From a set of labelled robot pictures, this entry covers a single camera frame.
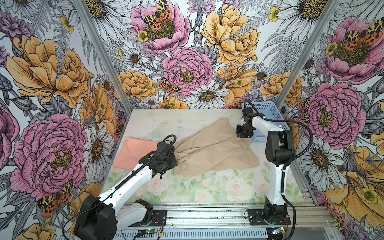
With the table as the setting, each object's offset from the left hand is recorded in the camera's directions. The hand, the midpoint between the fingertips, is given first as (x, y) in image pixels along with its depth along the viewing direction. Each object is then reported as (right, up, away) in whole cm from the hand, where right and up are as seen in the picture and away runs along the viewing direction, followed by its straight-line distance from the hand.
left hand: (172, 166), depth 84 cm
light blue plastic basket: (+71, +36, +39) cm, 88 cm away
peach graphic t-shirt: (-30, +5, +19) cm, 36 cm away
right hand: (+42, +14, +18) cm, 47 cm away
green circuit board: (-8, -26, -13) cm, 30 cm away
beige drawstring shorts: (+25, +9, +12) cm, 29 cm away
